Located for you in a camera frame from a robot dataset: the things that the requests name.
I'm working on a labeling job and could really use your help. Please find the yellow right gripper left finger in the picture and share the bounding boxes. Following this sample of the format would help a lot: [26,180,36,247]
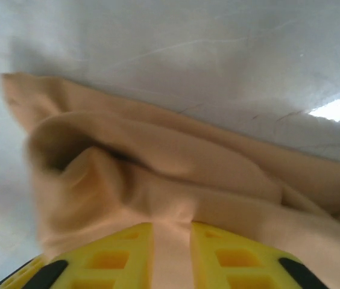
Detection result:
[0,222,154,289]

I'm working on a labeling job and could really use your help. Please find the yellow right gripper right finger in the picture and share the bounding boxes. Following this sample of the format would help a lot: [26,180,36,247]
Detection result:
[190,222,329,289]

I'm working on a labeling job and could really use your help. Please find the tan t-shirt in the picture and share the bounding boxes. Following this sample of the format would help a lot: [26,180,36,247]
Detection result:
[0,72,340,289]

